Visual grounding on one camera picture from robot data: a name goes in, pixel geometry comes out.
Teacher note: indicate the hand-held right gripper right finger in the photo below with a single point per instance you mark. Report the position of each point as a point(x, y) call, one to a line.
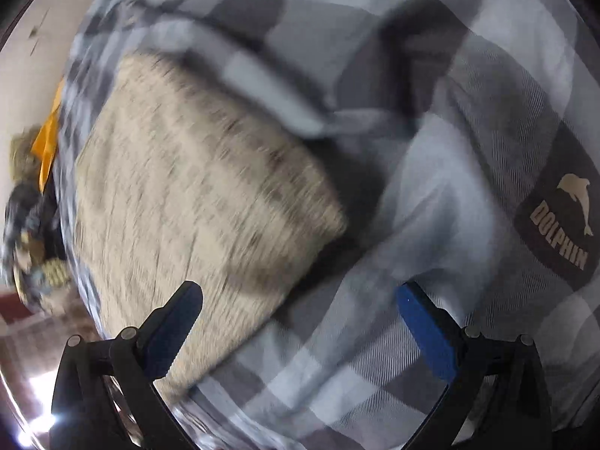
point(426, 333)

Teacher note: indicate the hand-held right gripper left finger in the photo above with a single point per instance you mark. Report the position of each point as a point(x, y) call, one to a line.
point(171, 333)

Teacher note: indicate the cream plaid jacket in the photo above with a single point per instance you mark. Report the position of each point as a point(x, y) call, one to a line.
point(187, 197)

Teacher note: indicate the pile of crumpled bedding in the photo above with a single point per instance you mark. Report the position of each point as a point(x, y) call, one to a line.
point(33, 243)

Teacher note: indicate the blue checkered bed sheet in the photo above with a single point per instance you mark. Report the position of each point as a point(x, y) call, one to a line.
point(445, 140)

